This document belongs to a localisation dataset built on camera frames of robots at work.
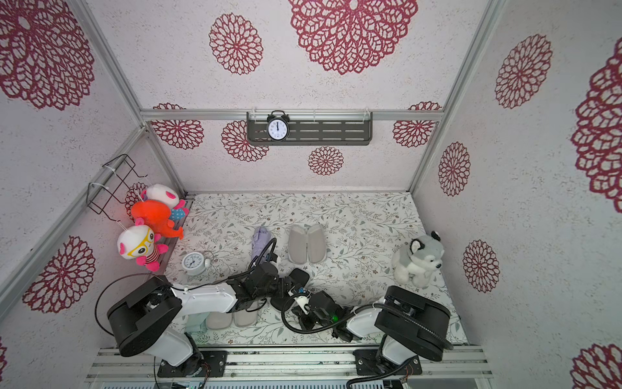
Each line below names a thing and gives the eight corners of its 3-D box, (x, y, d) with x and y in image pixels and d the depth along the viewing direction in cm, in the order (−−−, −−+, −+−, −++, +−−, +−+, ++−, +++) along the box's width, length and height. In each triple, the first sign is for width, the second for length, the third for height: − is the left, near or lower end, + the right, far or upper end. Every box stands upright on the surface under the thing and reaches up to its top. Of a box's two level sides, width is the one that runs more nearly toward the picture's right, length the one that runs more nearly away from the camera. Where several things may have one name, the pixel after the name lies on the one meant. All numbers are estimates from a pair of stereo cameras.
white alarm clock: (182, 275, 95) (178, 270, 91) (189, 257, 100) (185, 251, 97) (207, 275, 95) (203, 270, 91) (212, 257, 100) (209, 251, 97)
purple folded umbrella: (251, 258, 100) (249, 252, 96) (255, 234, 108) (253, 227, 104) (269, 258, 100) (267, 252, 96) (272, 234, 108) (270, 227, 104)
